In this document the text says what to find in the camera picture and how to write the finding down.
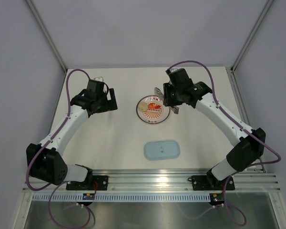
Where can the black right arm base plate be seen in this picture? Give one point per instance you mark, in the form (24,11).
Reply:
(206,183)

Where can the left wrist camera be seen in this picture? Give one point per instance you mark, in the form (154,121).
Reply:
(100,79)

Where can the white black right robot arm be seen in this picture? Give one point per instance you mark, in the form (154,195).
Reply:
(247,142)

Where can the round printed ceramic plate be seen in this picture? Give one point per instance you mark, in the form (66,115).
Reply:
(151,117)

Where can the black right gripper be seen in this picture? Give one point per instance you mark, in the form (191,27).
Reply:
(168,101)

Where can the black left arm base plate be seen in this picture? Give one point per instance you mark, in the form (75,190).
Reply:
(98,182)

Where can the right aluminium frame post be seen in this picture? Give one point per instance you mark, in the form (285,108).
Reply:
(252,34)

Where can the white slotted cable duct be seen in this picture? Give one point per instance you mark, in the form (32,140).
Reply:
(125,197)

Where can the light blue lunch box lid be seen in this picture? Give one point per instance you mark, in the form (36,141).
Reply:
(161,150)

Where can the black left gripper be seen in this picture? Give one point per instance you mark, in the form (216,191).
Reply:
(110,105)

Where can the aluminium front rail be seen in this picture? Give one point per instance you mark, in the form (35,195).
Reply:
(176,180)

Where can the white steamed bun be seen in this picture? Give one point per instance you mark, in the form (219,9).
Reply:
(143,107)

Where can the red shrimp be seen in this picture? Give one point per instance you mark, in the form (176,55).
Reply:
(155,107)

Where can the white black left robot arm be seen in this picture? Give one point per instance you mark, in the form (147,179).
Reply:
(45,160)

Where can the right small circuit board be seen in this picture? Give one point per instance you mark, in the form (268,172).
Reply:
(216,199)

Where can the left aluminium frame post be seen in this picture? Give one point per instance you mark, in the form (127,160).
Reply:
(45,33)

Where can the left small circuit board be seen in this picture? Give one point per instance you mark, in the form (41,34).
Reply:
(88,196)

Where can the small circuit board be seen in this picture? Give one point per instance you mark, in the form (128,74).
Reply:
(88,196)
(216,199)

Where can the aluminium frame post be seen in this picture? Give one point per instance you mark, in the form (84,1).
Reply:
(45,33)
(252,34)

